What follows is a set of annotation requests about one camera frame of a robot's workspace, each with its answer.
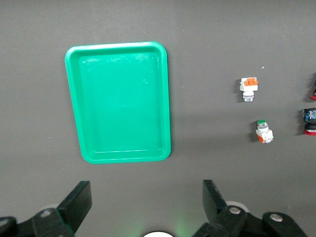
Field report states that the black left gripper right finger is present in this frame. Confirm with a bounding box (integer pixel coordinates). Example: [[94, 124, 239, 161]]
[[191, 179, 308, 237]]

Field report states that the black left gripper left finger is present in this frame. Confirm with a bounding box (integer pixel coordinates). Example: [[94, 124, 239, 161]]
[[0, 180, 92, 237]]

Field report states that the green push button switch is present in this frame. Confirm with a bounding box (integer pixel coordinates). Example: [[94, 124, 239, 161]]
[[255, 119, 275, 144]]

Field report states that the orange white switch block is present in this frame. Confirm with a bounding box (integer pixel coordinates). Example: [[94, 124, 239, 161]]
[[238, 77, 259, 103]]

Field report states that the green plastic tray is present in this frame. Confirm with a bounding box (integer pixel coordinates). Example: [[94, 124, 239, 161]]
[[64, 41, 172, 164]]

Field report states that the dark grey table mat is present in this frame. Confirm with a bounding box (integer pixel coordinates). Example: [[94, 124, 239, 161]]
[[0, 0, 316, 237]]

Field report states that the red push button switch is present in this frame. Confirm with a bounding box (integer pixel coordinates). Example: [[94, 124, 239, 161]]
[[309, 72, 316, 101], [302, 107, 316, 136]]

